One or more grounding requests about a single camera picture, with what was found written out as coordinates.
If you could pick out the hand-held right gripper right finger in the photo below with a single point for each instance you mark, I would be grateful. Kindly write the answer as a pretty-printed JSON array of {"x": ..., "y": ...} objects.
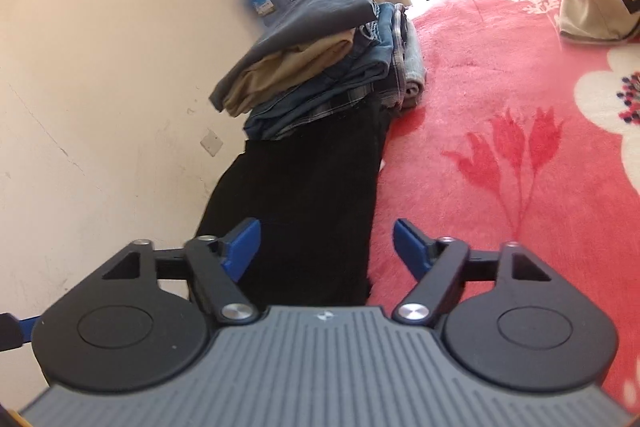
[{"x": 412, "y": 249}]

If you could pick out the stack of folded clothes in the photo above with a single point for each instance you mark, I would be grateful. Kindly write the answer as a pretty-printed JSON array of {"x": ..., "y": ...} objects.
[{"x": 325, "y": 72}]

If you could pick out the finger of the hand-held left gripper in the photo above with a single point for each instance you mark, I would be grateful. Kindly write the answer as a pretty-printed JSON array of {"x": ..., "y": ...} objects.
[{"x": 27, "y": 323}]

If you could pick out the red floral blanket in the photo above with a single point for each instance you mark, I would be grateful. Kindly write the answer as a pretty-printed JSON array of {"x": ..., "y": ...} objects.
[{"x": 500, "y": 207}]

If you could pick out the black t-shirt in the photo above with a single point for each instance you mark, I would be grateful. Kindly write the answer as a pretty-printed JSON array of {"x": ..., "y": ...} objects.
[{"x": 300, "y": 207}]

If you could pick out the white wall socket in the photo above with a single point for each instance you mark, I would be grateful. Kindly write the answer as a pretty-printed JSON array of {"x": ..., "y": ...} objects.
[{"x": 211, "y": 143}]

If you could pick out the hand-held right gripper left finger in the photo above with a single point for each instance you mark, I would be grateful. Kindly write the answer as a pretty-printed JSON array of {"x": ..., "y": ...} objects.
[{"x": 240, "y": 249}]

